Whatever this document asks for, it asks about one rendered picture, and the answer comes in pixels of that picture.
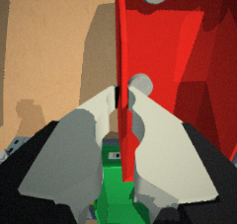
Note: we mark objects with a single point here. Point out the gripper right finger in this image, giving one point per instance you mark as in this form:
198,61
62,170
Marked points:
176,166

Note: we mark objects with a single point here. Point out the green bin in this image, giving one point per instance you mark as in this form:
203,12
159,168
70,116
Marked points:
115,204

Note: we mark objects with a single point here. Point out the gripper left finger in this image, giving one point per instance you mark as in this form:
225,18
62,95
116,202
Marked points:
62,163

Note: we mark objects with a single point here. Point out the red bin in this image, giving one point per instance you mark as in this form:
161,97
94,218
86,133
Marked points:
188,48

